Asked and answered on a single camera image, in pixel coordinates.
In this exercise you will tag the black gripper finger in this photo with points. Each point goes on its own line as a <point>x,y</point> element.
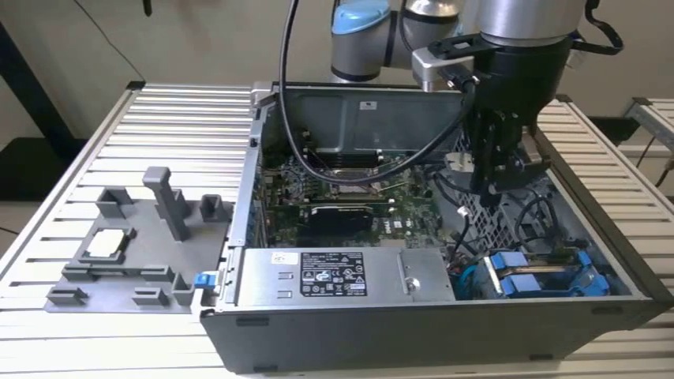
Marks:
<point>487,166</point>
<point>520,166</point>

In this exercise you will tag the hard disk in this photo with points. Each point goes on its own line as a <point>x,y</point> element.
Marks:
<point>517,285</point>
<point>547,262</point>

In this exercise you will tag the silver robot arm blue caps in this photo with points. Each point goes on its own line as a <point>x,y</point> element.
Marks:
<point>357,51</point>

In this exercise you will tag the grey metal drive cage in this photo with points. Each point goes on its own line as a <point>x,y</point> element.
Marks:
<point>489,225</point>

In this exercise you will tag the green motherboard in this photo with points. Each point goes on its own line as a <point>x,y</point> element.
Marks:
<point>407,229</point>

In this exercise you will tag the CPU socket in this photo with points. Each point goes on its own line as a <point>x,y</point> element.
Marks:
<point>349,185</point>

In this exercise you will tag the black RAM slots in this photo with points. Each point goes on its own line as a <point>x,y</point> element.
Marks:
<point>341,158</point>

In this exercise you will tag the metal slat side table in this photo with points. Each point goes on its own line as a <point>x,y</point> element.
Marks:
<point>655,118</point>

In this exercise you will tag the black graphics card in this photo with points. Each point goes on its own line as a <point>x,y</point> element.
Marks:
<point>339,223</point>

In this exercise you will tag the black open PC case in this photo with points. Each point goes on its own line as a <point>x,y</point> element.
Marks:
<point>368,335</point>

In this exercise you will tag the silver power supply unit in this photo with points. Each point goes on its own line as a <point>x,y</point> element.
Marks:
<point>268,276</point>

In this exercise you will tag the blue case latch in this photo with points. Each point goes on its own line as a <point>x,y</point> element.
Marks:
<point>202,281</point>

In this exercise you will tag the grey parts rack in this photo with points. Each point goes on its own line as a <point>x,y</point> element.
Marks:
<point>146,252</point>

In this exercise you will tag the CPU with silver top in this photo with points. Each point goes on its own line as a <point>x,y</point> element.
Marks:
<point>105,242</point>

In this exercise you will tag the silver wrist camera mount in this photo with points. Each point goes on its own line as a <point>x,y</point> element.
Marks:
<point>428,65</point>

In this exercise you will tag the black furniture frame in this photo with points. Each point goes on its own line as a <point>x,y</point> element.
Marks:
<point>30,158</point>

